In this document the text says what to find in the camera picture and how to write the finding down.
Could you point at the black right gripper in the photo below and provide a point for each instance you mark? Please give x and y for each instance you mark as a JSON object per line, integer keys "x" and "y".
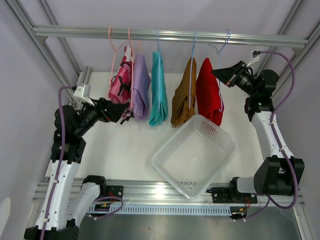
{"x": 231, "y": 75}

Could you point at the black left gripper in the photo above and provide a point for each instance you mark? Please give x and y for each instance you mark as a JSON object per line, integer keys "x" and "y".
{"x": 113, "y": 112}

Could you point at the red trousers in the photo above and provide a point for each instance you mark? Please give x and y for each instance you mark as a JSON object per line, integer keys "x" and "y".
{"x": 208, "y": 96}

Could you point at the blue wire hanger brown trousers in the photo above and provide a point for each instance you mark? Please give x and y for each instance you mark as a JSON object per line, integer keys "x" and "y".
{"x": 191, "y": 69}

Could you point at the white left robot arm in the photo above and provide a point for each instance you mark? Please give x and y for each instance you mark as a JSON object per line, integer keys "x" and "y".
{"x": 60, "y": 218}

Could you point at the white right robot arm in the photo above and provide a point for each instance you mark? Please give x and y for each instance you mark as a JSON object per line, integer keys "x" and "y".
{"x": 279, "y": 174}

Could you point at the white plastic mesh basket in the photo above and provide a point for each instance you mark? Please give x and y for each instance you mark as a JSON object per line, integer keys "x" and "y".
{"x": 194, "y": 156}

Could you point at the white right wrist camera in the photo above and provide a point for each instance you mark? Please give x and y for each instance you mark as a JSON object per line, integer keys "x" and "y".
{"x": 254, "y": 57}

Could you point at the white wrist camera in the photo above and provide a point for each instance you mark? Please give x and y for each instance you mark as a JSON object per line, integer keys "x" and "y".
{"x": 254, "y": 57}
{"x": 82, "y": 94}

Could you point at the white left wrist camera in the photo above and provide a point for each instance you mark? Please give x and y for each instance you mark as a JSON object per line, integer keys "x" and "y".
{"x": 82, "y": 94}

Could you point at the left aluminium frame struts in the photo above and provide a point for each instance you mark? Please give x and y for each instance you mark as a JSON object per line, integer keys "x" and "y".
{"x": 23, "y": 18}

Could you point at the aluminium frame struts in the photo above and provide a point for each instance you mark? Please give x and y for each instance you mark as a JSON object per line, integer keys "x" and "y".
{"x": 23, "y": 18}
{"x": 299, "y": 33}

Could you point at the right aluminium frame struts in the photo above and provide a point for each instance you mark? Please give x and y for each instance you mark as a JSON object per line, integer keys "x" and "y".
{"x": 299, "y": 33}

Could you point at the blue wire hanger teal trousers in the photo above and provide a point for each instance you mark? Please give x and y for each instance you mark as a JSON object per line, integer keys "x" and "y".
{"x": 158, "y": 42}

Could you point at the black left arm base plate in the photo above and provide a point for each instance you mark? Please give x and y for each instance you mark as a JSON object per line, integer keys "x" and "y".
{"x": 112, "y": 191}

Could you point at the aluminium hanging rail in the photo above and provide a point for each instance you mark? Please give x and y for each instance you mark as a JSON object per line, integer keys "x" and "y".
{"x": 151, "y": 35}

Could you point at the pink wire hanger lilac trousers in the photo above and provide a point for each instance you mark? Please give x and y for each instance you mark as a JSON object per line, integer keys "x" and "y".
{"x": 132, "y": 67}

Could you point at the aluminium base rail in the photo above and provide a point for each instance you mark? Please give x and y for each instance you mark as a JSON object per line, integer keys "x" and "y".
{"x": 140, "y": 192}

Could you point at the white slotted cable duct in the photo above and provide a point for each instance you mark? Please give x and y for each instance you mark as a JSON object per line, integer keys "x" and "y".
{"x": 179, "y": 210}

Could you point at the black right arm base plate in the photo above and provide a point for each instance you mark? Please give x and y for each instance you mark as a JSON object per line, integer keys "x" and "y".
{"x": 226, "y": 195}

